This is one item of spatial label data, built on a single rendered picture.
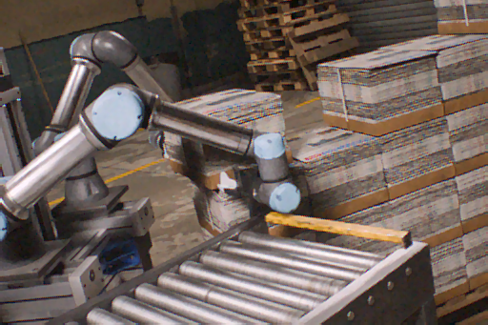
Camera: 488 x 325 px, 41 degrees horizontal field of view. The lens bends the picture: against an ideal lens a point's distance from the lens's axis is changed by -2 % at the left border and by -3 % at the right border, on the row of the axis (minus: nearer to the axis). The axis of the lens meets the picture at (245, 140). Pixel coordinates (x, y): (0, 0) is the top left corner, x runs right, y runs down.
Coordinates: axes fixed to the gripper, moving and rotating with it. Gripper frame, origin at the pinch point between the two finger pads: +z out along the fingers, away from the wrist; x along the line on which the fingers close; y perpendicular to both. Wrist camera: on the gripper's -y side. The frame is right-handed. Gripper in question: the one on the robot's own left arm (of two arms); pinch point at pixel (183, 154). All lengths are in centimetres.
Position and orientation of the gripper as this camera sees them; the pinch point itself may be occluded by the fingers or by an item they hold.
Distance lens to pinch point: 246.0
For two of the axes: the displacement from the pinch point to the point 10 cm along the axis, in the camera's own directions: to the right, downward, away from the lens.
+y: -2.0, -9.6, -2.2
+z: 3.9, 1.3, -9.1
